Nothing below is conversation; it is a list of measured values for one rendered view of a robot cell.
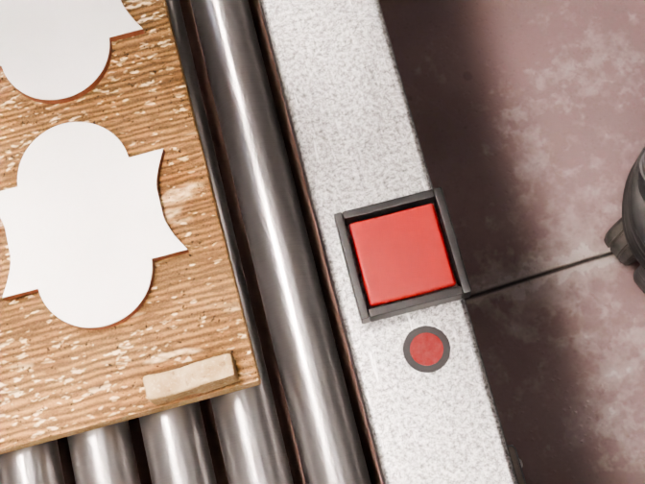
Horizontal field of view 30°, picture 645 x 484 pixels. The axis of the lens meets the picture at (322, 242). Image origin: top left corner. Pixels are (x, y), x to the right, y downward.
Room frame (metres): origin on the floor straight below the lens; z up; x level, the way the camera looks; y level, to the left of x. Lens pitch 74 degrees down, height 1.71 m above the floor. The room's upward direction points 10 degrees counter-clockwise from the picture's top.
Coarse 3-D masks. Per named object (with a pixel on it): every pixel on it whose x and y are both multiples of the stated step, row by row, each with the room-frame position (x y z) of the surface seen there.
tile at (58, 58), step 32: (0, 0) 0.44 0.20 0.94; (32, 0) 0.44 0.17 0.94; (64, 0) 0.43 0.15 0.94; (96, 0) 0.43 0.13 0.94; (0, 32) 0.41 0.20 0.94; (32, 32) 0.41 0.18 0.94; (64, 32) 0.41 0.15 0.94; (96, 32) 0.40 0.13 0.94; (128, 32) 0.40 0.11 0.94; (0, 64) 0.39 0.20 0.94; (32, 64) 0.39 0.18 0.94; (64, 64) 0.38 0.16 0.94; (96, 64) 0.38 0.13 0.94; (32, 96) 0.36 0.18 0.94; (64, 96) 0.36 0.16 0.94
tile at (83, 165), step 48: (48, 144) 0.32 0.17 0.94; (96, 144) 0.32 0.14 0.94; (0, 192) 0.30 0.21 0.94; (48, 192) 0.29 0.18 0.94; (96, 192) 0.28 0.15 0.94; (144, 192) 0.28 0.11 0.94; (48, 240) 0.26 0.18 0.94; (96, 240) 0.25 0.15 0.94; (144, 240) 0.24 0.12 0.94; (48, 288) 0.22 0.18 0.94; (96, 288) 0.22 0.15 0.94; (144, 288) 0.21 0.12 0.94
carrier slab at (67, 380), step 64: (128, 0) 0.43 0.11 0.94; (128, 64) 0.38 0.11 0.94; (0, 128) 0.35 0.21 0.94; (128, 128) 0.33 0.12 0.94; (192, 128) 0.32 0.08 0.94; (192, 192) 0.27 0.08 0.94; (0, 256) 0.25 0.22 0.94; (192, 256) 0.23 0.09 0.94; (0, 320) 0.21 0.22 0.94; (128, 320) 0.19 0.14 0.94; (192, 320) 0.19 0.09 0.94; (0, 384) 0.17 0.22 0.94; (64, 384) 0.16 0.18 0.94; (128, 384) 0.15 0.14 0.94; (256, 384) 0.14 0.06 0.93; (0, 448) 0.12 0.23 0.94
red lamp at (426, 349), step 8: (416, 336) 0.15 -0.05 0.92; (424, 336) 0.15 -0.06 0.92; (432, 336) 0.15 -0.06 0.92; (416, 344) 0.15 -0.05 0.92; (424, 344) 0.15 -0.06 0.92; (432, 344) 0.15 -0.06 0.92; (440, 344) 0.15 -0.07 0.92; (416, 352) 0.14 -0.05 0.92; (424, 352) 0.14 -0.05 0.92; (432, 352) 0.14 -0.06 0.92; (440, 352) 0.14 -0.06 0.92; (416, 360) 0.14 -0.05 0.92; (424, 360) 0.14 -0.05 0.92; (432, 360) 0.14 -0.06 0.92
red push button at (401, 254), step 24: (384, 216) 0.24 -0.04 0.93; (408, 216) 0.23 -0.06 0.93; (432, 216) 0.23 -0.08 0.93; (360, 240) 0.22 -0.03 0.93; (384, 240) 0.22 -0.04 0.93; (408, 240) 0.22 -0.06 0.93; (432, 240) 0.21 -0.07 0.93; (360, 264) 0.21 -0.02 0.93; (384, 264) 0.20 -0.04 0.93; (408, 264) 0.20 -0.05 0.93; (432, 264) 0.20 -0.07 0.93; (384, 288) 0.19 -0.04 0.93; (408, 288) 0.18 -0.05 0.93; (432, 288) 0.18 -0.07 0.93
